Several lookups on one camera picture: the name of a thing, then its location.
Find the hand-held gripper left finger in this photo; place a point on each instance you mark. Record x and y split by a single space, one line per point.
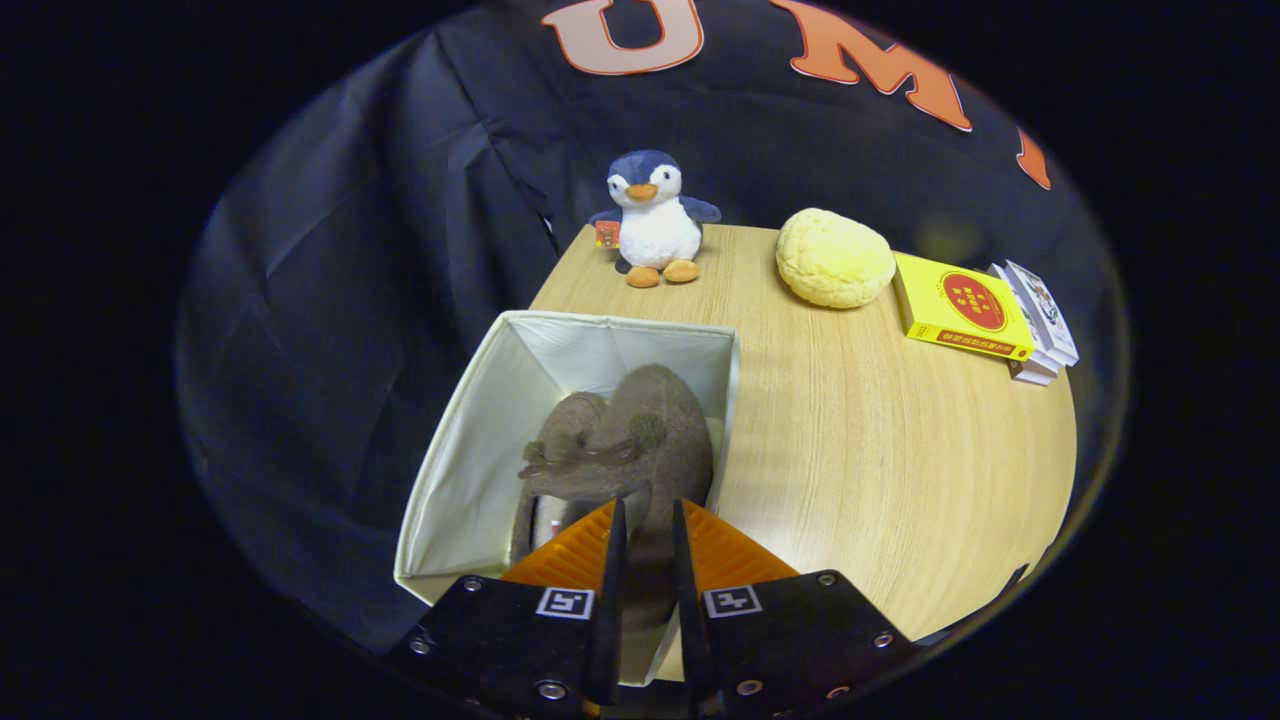
607 620

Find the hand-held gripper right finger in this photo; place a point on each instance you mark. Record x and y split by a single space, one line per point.
693 620

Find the brown fuzzy shoe with bow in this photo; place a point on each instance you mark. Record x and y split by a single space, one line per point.
660 440
565 415

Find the cream fabric storage box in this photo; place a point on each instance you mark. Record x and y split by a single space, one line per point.
470 480

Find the yellow bun plush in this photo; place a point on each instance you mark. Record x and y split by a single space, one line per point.
835 260

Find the blue white penguin plush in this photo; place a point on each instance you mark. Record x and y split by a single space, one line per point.
655 230

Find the yellow book with red circle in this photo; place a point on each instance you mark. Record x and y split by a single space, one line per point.
960 305

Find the white illustrated book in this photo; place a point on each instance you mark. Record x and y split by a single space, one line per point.
1035 372
1045 310

